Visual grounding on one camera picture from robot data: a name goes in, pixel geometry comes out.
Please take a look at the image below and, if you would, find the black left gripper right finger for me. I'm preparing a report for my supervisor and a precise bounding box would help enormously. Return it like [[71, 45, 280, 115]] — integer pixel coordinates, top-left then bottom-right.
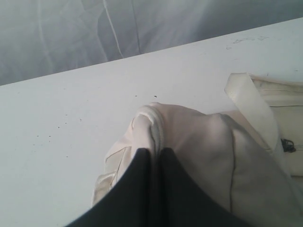
[[158, 148, 250, 227]]

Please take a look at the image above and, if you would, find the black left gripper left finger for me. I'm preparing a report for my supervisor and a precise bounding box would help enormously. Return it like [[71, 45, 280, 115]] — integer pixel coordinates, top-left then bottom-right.
[[68, 148, 151, 227]]

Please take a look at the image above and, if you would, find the cream fabric duffel bag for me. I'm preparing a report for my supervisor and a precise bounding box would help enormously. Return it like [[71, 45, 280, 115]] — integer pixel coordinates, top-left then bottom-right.
[[92, 73, 303, 227]]

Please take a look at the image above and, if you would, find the white backdrop curtain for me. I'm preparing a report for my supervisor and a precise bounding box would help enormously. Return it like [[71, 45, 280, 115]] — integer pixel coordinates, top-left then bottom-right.
[[0, 0, 303, 85]]

